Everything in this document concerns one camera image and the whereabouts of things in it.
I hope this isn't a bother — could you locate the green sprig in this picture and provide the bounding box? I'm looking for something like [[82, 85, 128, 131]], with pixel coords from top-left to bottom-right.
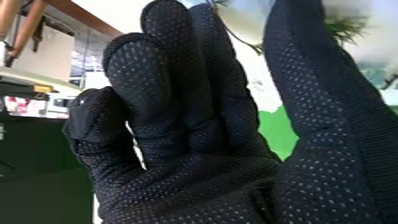
[[324, 14, 372, 47]]

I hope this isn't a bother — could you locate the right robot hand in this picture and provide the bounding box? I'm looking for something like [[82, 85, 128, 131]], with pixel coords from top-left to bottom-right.
[[61, 0, 398, 224]]

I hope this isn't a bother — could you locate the blue flower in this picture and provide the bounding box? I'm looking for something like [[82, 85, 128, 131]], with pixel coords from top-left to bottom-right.
[[359, 61, 398, 92]]

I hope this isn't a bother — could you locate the white sheet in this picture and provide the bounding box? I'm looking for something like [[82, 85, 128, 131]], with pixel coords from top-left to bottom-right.
[[176, 0, 398, 114]]

